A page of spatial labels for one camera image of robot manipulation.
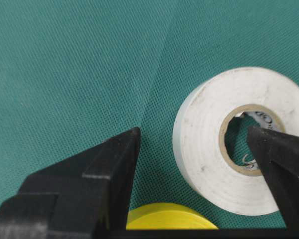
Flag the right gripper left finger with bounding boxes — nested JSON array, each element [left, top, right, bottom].
[[0, 127, 141, 239]]

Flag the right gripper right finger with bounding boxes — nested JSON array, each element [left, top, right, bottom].
[[247, 126, 299, 229]]

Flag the white tape roll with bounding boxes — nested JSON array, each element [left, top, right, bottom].
[[172, 67, 299, 216]]

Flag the yellow tape roll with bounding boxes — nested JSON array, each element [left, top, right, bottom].
[[126, 203, 218, 230]]

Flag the green table cloth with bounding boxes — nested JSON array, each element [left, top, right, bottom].
[[0, 0, 299, 228]]

